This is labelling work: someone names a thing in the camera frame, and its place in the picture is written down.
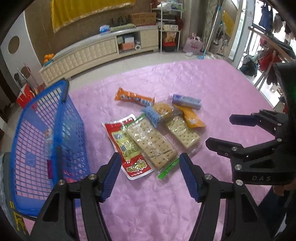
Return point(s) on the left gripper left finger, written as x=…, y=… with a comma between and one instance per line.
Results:
x=57, y=218

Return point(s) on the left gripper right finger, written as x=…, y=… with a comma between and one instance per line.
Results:
x=242, y=220

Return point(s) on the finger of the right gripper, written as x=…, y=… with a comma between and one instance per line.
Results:
x=260, y=157
x=273, y=122

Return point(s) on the small cracker pack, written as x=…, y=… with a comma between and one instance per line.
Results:
x=186, y=136

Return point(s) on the blue-grey wafer bar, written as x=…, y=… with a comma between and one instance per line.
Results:
x=186, y=101

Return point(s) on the blue plastic basket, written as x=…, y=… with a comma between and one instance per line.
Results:
x=52, y=108

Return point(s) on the large cracker pack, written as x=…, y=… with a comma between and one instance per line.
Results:
x=159, y=151

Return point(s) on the red green-label snack bag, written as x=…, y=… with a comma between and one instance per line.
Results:
x=133, y=163

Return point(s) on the blue-end cookie packet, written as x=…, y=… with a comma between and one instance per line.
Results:
x=160, y=112

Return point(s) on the orange sausage snack packet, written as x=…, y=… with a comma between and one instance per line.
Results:
x=123, y=95

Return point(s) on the dark red snack bag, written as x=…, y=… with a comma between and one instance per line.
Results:
x=68, y=177

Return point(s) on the purple snack packet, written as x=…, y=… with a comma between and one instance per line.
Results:
x=50, y=169

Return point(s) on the blue clear snack bag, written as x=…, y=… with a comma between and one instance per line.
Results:
x=48, y=145

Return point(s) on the blue mop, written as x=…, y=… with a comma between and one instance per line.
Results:
x=212, y=10

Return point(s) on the pink gift bag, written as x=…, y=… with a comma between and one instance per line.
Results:
x=193, y=45

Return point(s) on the red paper bag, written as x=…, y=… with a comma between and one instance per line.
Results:
x=25, y=96

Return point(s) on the cream TV cabinet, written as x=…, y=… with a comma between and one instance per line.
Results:
x=99, y=49

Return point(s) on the white metal shelf rack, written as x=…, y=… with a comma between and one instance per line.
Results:
x=169, y=19

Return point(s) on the oranges on plate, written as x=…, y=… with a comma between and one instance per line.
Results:
x=47, y=58

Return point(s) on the cardboard box on cabinet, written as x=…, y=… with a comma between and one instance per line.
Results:
x=143, y=19

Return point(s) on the green folded cloth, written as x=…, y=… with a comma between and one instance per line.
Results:
x=122, y=27

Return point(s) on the blue tissue pack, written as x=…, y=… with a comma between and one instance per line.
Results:
x=104, y=29

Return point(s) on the yellow wall cloth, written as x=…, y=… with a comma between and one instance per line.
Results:
x=66, y=12

